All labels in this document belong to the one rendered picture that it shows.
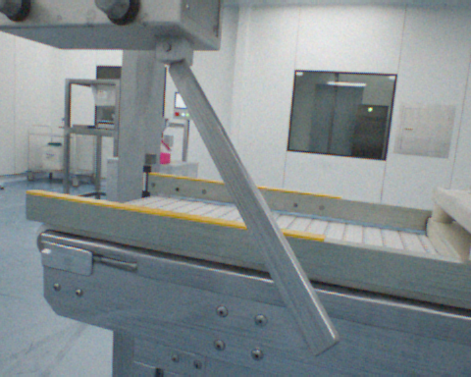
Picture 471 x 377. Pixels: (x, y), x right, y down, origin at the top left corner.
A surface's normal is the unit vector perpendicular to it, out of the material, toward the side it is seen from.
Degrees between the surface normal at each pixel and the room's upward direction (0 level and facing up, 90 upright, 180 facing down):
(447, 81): 90
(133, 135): 90
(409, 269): 90
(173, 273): 90
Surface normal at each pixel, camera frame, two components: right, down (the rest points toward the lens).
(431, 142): -0.30, 0.13
